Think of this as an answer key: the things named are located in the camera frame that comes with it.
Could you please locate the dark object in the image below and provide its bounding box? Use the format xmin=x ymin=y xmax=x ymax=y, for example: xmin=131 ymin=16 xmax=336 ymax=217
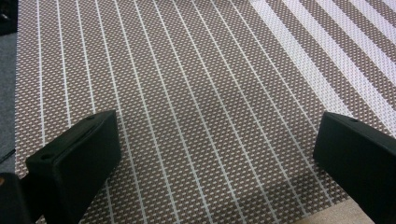
xmin=0 ymin=0 xmax=19 ymax=36

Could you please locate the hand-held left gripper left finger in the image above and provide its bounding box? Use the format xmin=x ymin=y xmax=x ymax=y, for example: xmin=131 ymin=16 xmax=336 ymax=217
xmin=25 ymin=109 xmax=122 ymax=224

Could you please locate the brown white striped woven mat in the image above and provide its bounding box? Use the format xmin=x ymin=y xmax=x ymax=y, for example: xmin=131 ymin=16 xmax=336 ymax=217
xmin=13 ymin=0 xmax=396 ymax=224

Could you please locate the thin black cable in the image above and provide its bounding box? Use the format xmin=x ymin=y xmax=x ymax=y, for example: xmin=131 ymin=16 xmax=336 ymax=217
xmin=0 ymin=148 xmax=17 ymax=164

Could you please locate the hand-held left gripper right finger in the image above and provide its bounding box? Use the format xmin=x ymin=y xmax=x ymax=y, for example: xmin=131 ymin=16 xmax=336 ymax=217
xmin=312 ymin=111 xmax=396 ymax=224

